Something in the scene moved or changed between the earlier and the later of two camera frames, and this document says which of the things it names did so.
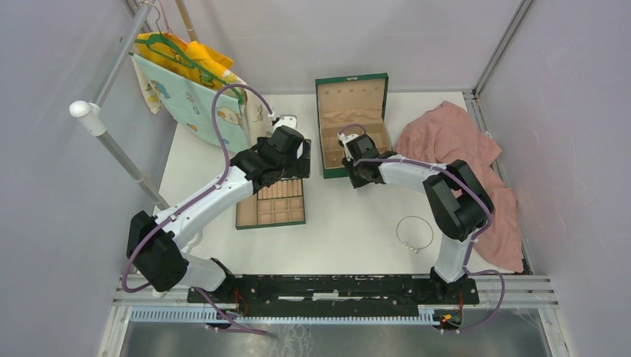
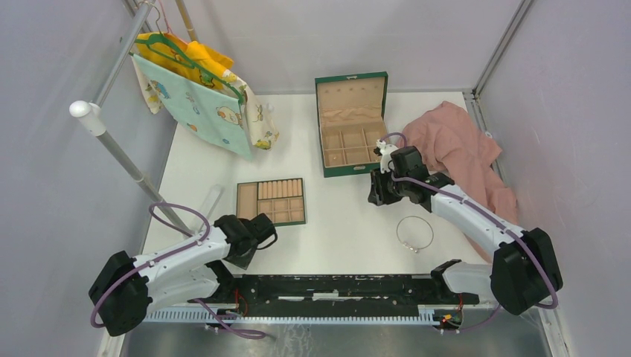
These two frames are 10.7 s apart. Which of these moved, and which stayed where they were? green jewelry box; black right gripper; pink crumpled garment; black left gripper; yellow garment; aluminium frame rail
Moved: black left gripper; black right gripper
Stayed: yellow garment; aluminium frame rail; green jewelry box; pink crumpled garment
